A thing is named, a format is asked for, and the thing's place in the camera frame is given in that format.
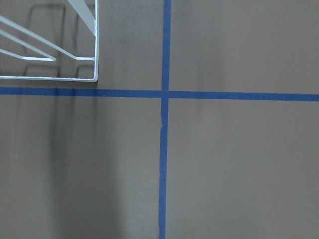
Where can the white wire cup rack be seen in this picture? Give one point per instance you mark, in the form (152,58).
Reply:
(49,40)

